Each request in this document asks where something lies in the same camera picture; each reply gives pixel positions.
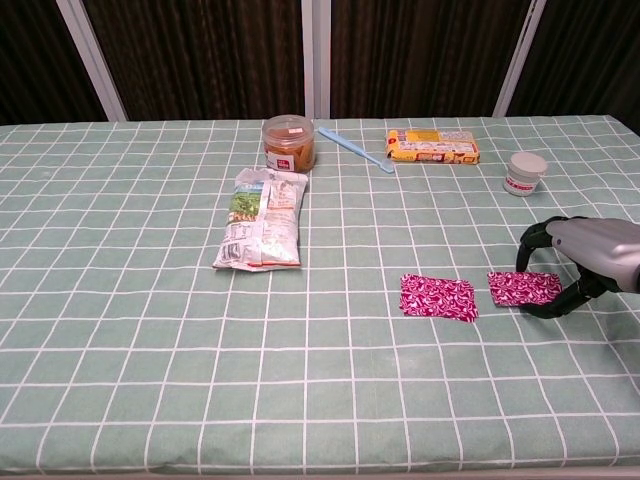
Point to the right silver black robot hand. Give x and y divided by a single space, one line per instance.
605 245

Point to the magenta patterned packet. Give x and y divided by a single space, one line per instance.
437 297
520 290

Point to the small white lidded jar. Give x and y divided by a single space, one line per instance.
525 175

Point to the dark brown curtain panel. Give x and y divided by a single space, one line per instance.
200 55
590 55
415 55
35 55

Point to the yellow snack box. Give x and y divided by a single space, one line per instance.
432 147

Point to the light blue toothbrush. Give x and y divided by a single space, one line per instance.
352 147

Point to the clear plastic jar brown snacks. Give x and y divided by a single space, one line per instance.
290 145

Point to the white green snack bag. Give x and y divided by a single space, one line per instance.
262 220

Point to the green white checked tablecloth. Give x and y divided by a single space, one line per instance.
200 350

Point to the white metal partition post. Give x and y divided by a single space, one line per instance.
95 65
316 60
517 60

